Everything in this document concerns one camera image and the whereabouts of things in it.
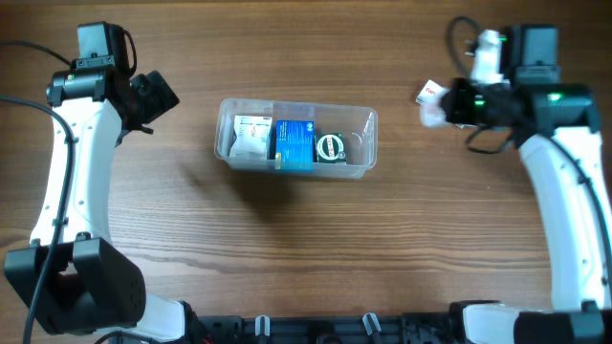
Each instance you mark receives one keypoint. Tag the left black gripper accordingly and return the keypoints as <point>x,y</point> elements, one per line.
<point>157,93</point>

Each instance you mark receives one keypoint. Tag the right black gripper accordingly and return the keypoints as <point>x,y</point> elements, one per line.
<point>458,112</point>

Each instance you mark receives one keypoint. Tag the white medicine box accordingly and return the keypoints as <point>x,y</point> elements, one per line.
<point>251,137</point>

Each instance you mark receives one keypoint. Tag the green balm tin box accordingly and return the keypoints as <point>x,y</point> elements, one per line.
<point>330,148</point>

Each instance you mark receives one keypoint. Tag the blue lozenge box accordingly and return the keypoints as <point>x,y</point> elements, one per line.
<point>294,145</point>

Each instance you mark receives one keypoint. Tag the small clear spray bottle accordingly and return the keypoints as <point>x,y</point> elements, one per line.
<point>432,116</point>

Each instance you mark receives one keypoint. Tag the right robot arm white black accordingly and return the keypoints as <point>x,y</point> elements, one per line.
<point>514,83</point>

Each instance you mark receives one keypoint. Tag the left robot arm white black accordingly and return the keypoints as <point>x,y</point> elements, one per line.
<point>71,277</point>

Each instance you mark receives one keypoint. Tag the clear plastic container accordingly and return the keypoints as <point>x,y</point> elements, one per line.
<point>359,126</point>

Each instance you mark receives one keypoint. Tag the white Panadol box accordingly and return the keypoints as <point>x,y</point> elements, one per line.
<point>431,93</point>

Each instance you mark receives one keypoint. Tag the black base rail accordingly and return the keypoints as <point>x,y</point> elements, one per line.
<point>408,328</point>

